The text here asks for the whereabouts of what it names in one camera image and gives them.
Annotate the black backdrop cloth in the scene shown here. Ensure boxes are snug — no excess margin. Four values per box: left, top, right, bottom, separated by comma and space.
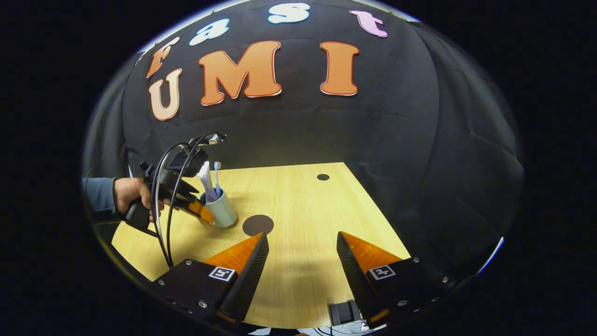
83, 0, 525, 280

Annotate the white toothpaste tube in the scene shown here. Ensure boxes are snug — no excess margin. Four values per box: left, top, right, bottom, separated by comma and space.
197, 161, 218, 202

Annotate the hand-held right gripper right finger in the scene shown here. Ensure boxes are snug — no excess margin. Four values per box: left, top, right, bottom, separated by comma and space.
337, 231, 460, 327

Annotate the dark round coaster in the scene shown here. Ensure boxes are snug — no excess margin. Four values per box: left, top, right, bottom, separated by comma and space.
242, 215, 275, 237

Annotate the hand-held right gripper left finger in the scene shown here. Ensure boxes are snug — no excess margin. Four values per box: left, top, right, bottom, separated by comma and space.
153, 232, 270, 322

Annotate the wooden desktop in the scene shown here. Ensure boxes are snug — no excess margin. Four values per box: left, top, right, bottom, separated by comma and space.
111, 162, 412, 329

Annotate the white cup with wooden handle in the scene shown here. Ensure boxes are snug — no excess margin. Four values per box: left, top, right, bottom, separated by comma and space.
204, 188, 237, 228

